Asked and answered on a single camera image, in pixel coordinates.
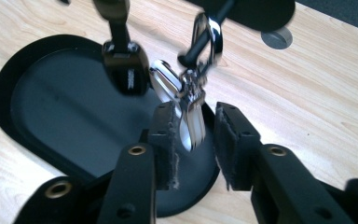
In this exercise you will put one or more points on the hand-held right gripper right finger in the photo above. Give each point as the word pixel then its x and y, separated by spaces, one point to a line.
pixel 239 149

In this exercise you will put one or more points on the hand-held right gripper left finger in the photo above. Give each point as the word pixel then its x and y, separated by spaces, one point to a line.
pixel 161 146

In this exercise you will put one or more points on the silver key bunch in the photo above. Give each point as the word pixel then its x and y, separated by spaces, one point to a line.
pixel 186 93

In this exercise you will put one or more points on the black car key fob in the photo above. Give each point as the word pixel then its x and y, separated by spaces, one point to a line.
pixel 126 67

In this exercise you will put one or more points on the black oval tray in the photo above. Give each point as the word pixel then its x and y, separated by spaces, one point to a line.
pixel 59 109

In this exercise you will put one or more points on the grey round table grommet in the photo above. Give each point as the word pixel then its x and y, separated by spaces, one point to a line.
pixel 276 38

